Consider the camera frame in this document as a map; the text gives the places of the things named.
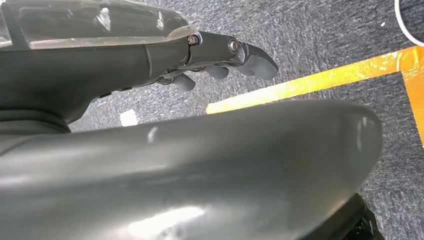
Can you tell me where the yellow floor tape strip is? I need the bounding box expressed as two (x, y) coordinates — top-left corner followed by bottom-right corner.
(205, 48), (402, 116)
(397, 45), (424, 148)

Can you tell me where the small white floor patch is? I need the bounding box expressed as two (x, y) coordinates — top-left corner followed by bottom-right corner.
(119, 108), (139, 128)

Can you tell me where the white curved cable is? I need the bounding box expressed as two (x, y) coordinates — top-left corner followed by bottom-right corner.
(393, 0), (424, 48)

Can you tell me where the ribbed grey left arm sleeve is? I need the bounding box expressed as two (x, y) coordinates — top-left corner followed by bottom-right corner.
(0, 109), (71, 148)

